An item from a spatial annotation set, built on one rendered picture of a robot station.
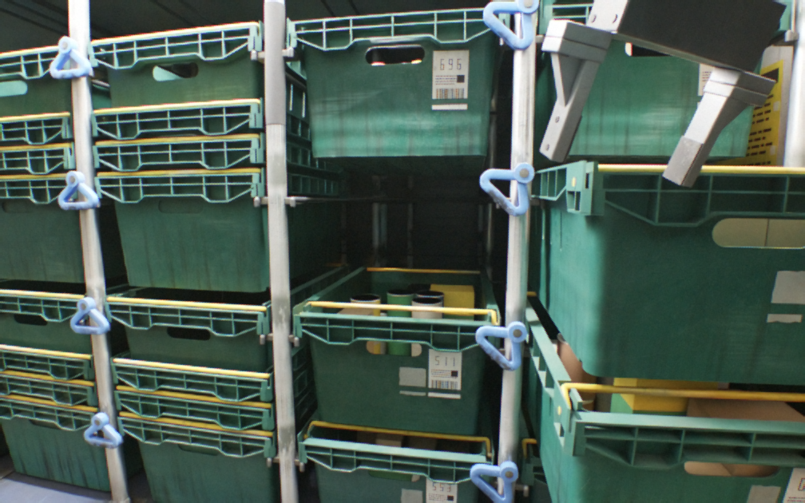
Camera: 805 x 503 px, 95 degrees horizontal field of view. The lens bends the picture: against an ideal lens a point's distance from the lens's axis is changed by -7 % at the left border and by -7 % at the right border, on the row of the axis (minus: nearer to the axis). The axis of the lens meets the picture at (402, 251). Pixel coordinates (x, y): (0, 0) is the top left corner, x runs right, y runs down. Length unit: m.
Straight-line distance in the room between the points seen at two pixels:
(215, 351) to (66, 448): 0.55
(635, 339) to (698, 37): 0.32
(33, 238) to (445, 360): 1.00
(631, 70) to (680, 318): 0.44
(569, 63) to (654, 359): 0.36
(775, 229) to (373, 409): 0.71
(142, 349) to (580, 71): 0.99
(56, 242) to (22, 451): 0.61
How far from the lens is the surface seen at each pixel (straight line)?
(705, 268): 0.54
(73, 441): 1.34
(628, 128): 0.80
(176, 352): 1.02
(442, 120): 0.75
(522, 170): 0.69
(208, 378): 0.98
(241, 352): 0.92
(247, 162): 0.85
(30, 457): 1.50
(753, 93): 0.45
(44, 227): 1.21
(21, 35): 2.35
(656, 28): 0.37
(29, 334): 1.32
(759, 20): 0.42
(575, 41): 0.35
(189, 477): 1.15
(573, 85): 0.36
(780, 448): 0.64
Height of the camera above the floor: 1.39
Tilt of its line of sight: 7 degrees down
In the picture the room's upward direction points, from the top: straight up
